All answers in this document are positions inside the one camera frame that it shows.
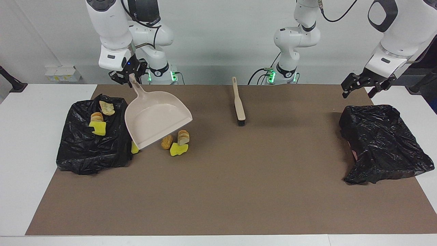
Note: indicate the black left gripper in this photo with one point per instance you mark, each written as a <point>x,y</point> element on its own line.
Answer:
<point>362,78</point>

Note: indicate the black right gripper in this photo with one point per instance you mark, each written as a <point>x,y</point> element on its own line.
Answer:
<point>136,66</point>

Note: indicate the beige plastic dustpan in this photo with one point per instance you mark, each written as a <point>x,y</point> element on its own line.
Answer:
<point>153,116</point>

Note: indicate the beige orange ridged foam piece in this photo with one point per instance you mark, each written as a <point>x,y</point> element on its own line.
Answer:
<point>97,117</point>

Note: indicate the yellow wedge sponge piece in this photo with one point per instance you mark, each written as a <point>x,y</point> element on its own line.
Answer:
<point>134,148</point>

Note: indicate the brown cork-like foam piece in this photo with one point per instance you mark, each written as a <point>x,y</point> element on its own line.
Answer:
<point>167,142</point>

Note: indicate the grey orange striped foam piece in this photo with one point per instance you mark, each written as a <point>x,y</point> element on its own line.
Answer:
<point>183,136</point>

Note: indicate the yellow notched sponge piece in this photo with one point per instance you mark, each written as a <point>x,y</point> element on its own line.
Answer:
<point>177,150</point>

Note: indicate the beige hand brush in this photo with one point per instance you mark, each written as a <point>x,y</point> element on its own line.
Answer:
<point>239,106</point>

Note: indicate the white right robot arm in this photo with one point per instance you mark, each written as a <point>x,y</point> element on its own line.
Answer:
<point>109,27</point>

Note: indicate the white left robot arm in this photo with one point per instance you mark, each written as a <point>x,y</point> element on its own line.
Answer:
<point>399,34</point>

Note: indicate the black plastic bin bag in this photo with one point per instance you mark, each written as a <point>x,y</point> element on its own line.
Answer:
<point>382,143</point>
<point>82,153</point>

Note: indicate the pink bin under bag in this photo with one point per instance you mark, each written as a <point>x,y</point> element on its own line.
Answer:
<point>354,154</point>

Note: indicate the dark furniture panel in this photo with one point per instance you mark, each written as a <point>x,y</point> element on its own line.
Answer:
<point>432,96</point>

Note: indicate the brown table mat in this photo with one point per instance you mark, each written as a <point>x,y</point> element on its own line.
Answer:
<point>218,212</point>

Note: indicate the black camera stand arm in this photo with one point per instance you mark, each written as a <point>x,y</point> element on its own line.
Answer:
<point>15,85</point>
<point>418,87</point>

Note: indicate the white wall socket box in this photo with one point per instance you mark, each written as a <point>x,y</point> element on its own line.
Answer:
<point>61,74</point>

